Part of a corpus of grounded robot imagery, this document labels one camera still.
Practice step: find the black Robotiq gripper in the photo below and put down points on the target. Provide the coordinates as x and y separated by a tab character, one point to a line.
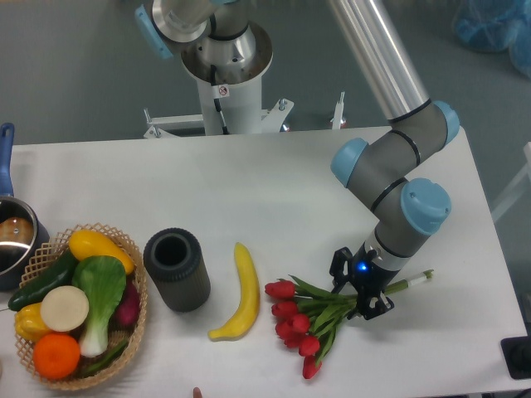
370	272

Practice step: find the red tulip bouquet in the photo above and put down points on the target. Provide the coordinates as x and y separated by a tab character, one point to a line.
309	318

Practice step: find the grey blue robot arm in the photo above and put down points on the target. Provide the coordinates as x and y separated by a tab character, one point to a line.
408	211

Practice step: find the yellow plastic banana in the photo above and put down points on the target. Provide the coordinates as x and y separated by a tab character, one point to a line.
243	319

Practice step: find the black device at edge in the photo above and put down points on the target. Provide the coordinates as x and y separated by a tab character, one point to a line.
516	352

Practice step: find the dark grey ribbed vase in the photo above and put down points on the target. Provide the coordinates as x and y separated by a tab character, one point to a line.
173	258

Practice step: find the purple sweet potato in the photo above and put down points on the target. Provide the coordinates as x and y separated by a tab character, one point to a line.
127	313

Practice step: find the green bok choy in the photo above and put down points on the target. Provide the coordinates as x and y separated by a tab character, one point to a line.
102	279

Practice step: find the green chili pepper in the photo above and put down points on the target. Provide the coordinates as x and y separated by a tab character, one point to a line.
105	361

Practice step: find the yellow squash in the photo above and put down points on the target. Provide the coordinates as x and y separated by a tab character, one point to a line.
87	243

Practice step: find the white round radish slice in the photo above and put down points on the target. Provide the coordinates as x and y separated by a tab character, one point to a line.
64	308

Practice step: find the blue plastic bag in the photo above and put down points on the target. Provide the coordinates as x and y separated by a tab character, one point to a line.
496	26

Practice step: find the dark green cucumber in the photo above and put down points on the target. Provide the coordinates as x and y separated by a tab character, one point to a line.
58	274

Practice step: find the orange fruit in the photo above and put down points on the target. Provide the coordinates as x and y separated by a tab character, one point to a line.
56	356

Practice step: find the woven wicker basket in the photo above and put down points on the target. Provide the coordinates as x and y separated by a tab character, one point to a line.
44	257

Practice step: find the yellow bell pepper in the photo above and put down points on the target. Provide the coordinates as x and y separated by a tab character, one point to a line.
29	323

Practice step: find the white frame at right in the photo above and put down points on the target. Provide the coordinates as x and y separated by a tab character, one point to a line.
518	185

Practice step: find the blue handled saucepan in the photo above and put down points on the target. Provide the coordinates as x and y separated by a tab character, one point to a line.
21	231

